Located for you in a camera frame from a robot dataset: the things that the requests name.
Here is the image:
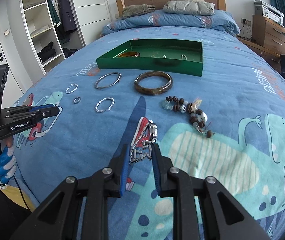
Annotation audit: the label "white grey printer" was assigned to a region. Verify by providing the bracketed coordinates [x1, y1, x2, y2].
[253, 0, 284, 26]

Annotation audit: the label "white open wardrobe shelf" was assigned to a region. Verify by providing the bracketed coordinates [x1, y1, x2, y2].
[21, 0, 84, 76]

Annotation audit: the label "folded blue duvet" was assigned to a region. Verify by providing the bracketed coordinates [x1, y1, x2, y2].
[102, 10, 240, 36]

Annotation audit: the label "dark brown jade bangle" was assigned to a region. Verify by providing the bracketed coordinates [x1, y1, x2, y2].
[134, 71, 173, 95]

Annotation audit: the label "green jewelry tray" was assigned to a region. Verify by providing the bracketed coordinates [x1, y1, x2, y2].
[96, 39, 204, 77]

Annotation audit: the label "silver metal watch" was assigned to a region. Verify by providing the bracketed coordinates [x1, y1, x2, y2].
[129, 116, 158, 165]

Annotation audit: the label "grey puffer jacket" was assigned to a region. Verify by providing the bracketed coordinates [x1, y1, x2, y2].
[163, 1, 215, 16]

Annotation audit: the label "wooden drawer chest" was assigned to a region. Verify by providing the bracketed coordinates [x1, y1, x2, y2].
[237, 15, 285, 73]

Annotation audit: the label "blue white gloved hand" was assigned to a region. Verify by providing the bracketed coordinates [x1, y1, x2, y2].
[0, 137, 17, 184]

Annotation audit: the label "small twisted silver hoop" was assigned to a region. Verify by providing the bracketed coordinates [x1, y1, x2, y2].
[65, 83, 78, 94]

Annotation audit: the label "plain silver bangle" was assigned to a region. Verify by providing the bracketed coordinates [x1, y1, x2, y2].
[94, 72, 122, 90]

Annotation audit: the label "brown bead bracelet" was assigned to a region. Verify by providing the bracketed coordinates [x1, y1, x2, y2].
[161, 95, 215, 138]

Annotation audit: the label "amber resin bangle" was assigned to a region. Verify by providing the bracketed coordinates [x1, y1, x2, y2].
[117, 51, 140, 58]

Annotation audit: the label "hanging dark clothes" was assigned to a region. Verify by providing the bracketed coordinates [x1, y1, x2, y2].
[47, 0, 77, 43]

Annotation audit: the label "grey brown plush garment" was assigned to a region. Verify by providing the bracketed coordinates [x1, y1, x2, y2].
[121, 4, 155, 19]

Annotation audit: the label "blue dinosaur bedspread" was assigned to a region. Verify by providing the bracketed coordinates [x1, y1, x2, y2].
[12, 27, 285, 239]

